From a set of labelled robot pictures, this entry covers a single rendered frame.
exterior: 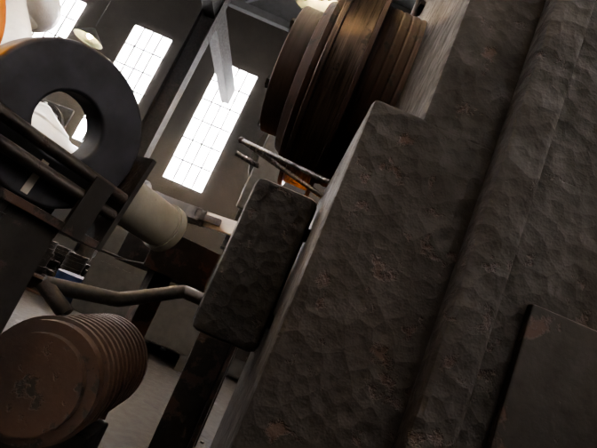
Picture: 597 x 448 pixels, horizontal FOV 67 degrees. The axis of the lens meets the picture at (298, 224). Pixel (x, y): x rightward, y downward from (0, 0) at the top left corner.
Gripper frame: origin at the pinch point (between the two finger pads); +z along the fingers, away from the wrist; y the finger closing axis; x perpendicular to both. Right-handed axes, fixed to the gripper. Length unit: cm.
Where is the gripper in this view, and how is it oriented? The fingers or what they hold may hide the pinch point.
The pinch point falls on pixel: (221, 224)
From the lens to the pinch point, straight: 92.8
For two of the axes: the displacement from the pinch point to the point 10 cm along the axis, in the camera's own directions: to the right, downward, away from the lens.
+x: 3.0, -9.3, 2.0
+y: 0.8, -1.8, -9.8
